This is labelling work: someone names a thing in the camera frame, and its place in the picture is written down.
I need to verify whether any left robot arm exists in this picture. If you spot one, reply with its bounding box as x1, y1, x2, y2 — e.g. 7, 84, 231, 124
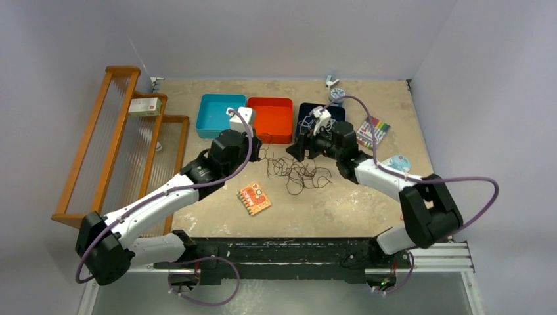
76, 129, 261, 285

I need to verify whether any white thin cable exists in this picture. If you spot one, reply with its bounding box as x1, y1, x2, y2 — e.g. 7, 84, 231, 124
298, 114, 319, 137

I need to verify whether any colour marker pack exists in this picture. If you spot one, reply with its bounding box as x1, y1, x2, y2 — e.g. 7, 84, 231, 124
356, 117, 391, 149

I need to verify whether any aluminium frame rail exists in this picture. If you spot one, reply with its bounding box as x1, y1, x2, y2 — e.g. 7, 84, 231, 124
89, 242, 475, 277

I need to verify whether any orange plastic bin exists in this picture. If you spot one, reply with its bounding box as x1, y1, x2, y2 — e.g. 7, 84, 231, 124
246, 96, 293, 144

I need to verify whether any blue packaged tool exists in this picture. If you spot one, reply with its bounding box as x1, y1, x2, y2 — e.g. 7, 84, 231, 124
382, 154, 411, 173

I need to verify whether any teal plastic bin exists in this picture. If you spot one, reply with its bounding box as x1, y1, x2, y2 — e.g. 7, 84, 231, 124
195, 93, 247, 139

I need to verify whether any white red small box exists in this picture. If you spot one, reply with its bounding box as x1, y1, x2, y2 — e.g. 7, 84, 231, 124
128, 97, 162, 117

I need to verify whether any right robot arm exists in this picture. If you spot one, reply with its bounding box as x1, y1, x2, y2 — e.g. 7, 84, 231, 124
286, 121, 463, 267

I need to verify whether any small grey clip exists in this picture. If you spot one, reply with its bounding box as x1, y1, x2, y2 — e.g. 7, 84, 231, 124
325, 75, 340, 90

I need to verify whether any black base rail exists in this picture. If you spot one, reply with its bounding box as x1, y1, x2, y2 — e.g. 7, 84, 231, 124
154, 237, 404, 286

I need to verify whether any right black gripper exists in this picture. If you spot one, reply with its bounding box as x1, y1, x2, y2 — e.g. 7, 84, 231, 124
286, 121, 342, 163

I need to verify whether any dark blue plastic bin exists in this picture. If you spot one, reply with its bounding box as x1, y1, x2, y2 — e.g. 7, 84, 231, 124
294, 102, 346, 140

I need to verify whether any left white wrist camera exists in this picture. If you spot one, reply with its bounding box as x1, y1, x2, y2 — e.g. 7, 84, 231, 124
226, 106, 256, 135

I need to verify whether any blue white tape roll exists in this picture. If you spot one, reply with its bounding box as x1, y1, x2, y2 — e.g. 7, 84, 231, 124
329, 88, 345, 103

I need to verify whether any wooden rack shelf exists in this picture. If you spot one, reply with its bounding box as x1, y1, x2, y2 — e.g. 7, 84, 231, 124
51, 66, 189, 228

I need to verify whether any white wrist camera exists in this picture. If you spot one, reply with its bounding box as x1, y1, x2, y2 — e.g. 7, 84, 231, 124
226, 106, 256, 135
310, 106, 332, 135

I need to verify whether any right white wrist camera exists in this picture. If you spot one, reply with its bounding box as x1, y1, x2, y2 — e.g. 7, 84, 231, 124
310, 106, 332, 135

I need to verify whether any dark cable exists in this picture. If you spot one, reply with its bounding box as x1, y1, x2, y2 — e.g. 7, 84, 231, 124
259, 135, 333, 196

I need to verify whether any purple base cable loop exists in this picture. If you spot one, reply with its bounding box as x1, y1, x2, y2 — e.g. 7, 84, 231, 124
167, 254, 242, 307

